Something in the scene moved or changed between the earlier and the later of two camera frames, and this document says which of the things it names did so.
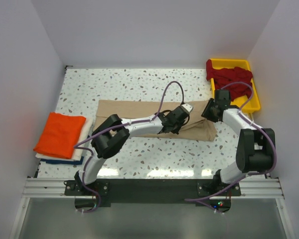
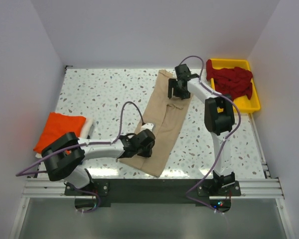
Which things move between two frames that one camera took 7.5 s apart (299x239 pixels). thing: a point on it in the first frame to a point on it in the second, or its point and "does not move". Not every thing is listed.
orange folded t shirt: [60, 135] does not move
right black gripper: [206, 114] to [172, 84]
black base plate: [103, 192] does not move
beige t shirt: [199, 127] to [167, 115]
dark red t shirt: [222, 76] does not move
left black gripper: [177, 130] to [148, 153]
